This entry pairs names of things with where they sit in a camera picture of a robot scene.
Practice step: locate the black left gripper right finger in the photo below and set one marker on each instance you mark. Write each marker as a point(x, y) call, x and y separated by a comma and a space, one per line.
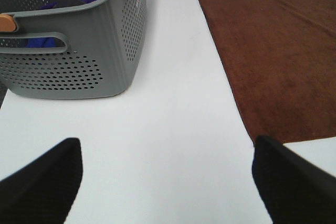
point(292, 189)

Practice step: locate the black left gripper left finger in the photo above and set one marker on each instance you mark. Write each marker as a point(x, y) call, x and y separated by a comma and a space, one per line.
point(44, 190)

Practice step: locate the brown towel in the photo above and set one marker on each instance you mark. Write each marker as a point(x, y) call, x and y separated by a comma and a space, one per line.
point(279, 57)

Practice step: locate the grey perforated plastic basket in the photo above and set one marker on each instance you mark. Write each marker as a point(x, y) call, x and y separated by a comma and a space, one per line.
point(103, 44)

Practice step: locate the dark purple cloth in basket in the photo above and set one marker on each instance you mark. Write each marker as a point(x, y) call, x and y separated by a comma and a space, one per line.
point(68, 3)

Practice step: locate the blue cloth in basket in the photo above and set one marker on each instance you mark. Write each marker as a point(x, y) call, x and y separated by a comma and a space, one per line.
point(48, 42)

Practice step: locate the wooden basket handle grip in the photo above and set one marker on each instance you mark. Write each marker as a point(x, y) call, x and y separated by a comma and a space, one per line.
point(7, 23)

